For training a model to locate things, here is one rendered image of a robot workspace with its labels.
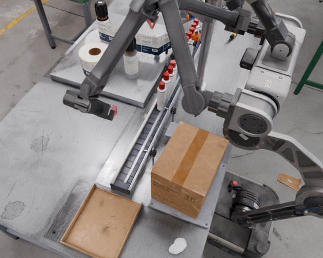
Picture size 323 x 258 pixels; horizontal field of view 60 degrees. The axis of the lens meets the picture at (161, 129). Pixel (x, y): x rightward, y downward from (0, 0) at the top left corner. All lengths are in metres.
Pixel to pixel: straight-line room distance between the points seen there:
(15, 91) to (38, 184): 1.88
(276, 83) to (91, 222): 1.00
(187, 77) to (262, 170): 1.77
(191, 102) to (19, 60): 2.97
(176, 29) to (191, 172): 0.56
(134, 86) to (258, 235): 1.25
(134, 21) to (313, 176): 1.02
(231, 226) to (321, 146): 1.31
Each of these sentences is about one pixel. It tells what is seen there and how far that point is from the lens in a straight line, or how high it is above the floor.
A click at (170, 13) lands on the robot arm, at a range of 1.00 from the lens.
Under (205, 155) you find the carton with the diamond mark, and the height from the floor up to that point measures 1.12.
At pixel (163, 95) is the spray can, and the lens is 1.57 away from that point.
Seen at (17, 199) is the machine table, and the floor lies 0.83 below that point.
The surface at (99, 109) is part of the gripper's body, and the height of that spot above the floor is 1.27.
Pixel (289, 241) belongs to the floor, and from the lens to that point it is 2.44.
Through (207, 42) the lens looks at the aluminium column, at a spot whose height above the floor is 1.19.
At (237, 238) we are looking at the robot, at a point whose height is 0.24.
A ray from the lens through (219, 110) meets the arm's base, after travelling 0.94.
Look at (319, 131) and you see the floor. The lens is 3.10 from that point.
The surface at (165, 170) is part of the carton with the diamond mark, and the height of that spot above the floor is 1.12.
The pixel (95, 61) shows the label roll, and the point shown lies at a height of 1.02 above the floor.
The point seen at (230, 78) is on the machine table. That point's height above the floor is 0.83.
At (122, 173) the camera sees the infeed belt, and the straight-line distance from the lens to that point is 1.45.
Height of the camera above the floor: 2.16
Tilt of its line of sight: 53 degrees down
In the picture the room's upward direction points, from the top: 2 degrees clockwise
